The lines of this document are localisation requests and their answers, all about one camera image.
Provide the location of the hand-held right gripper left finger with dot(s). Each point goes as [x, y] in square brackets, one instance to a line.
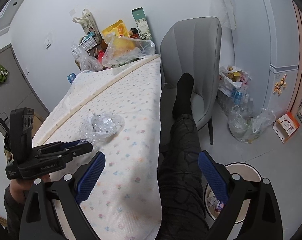
[91, 177]

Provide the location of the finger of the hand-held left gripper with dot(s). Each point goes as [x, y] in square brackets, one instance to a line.
[56, 145]
[78, 148]

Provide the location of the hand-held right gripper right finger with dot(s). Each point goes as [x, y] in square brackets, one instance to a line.
[213, 177]

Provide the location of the white paper tissue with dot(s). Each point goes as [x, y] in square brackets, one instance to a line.
[212, 197]

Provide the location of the small blue drink carton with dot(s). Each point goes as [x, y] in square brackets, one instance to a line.
[220, 206]

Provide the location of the white round trash bin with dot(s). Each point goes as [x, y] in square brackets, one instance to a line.
[243, 170]

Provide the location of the clear plastic wrap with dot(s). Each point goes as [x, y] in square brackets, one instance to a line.
[103, 127]

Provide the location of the person's left forearm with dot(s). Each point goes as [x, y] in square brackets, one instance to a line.
[12, 207]

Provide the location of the person's left hand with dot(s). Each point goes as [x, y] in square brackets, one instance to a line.
[18, 186]

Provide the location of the large brown cardboard box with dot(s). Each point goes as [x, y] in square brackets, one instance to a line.
[38, 123]

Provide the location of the person's leg in dark pants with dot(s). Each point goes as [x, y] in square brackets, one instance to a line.
[183, 167]

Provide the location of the grey door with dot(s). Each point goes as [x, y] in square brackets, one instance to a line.
[16, 92]

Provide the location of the large clear floor bag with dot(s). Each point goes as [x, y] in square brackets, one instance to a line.
[245, 127]

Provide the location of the floral tablecloth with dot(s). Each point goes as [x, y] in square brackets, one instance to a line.
[121, 105]

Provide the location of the green hanging toy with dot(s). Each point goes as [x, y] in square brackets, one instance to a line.
[1, 73]

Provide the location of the blue packet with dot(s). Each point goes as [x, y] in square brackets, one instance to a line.
[71, 78]

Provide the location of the plastic bag of bottles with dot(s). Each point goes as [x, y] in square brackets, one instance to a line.
[237, 98]

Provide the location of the clear plastic bag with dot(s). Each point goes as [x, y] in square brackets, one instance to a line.
[126, 55]
[87, 62]

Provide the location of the orange and white box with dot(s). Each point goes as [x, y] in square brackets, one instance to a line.
[287, 126]

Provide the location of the black sock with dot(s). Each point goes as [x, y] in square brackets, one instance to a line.
[183, 92]

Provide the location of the red jar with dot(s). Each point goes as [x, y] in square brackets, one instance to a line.
[101, 54]

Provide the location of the plastic bag with yellow packets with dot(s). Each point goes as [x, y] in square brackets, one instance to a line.
[233, 76]

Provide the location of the cluster of small fridge magnets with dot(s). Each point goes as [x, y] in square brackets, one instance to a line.
[279, 85]

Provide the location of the yellow snack bag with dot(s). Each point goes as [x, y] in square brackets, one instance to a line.
[116, 28]

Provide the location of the small doll figure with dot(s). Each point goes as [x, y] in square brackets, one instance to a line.
[134, 33]

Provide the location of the grey upholstered chair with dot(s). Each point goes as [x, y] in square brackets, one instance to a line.
[191, 42]

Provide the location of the white refrigerator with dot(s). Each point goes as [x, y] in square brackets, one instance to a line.
[253, 42]

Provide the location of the green printed box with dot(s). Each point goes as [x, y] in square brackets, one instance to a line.
[141, 22]

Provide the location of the white hanging bag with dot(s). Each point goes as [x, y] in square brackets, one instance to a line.
[226, 10]

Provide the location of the white wall switch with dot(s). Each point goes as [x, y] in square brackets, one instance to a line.
[48, 43]

